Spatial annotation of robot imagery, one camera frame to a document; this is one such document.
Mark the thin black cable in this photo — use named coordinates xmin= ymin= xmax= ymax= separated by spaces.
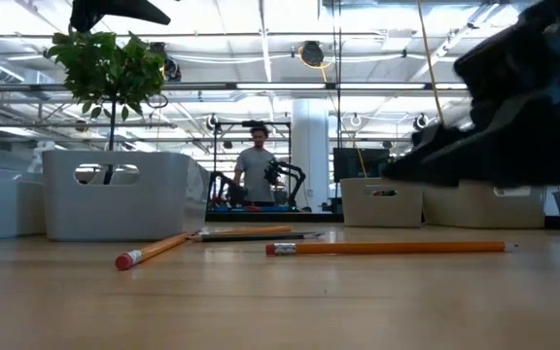
xmin=331 ymin=0 xmax=344 ymax=150

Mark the black monitor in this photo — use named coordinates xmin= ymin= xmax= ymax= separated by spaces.
xmin=332 ymin=147 xmax=392 ymax=184

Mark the black ceiling cable reel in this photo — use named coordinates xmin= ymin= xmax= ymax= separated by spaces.
xmin=297 ymin=40 xmax=326 ymax=69
xmin=149 ymin=41 xmax=183 ymax=83

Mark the black pencil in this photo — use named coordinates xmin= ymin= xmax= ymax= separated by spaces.
xmin=194 ymin=230 xmax=325 ymax=243

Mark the person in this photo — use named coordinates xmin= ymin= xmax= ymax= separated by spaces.
xmin=232 ymin=124 xmax=281 ymax=205

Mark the black background station frame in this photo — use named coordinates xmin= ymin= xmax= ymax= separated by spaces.
xmin=213 ymin=120 xmax=293 ymax=215

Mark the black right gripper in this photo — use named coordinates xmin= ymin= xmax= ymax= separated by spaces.
xmin=410 ymin=0 xmax=560 ymax=188

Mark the yellow cable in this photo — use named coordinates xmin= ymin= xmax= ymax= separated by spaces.
xmin=415 ymin=0 xmax=445 ymax=125

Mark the green leafy plant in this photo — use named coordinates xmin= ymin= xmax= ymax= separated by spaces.
xmin=44 ymin=21 xmax=167 ymax=152

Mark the white column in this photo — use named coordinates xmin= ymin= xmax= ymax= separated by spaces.
xmin=290 ymin=98 xmax=331 ymax=210

